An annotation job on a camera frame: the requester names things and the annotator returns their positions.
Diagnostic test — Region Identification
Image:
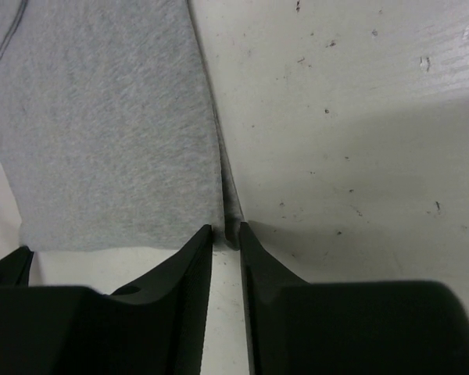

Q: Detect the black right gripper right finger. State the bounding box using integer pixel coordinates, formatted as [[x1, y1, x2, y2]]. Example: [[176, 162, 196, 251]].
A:
[[238, 223, 469, 374]]

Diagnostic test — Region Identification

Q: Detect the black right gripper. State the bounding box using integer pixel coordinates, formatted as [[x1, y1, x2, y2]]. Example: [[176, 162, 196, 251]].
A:
[[0, 246, 34, 287]]

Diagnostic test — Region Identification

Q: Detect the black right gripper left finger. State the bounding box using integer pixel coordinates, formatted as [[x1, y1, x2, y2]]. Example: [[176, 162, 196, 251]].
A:
[[0, 225, 213, 374]]

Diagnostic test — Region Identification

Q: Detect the grey tank top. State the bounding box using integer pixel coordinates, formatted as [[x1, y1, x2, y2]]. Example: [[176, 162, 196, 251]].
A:
[[0, 1, 241, 252]]

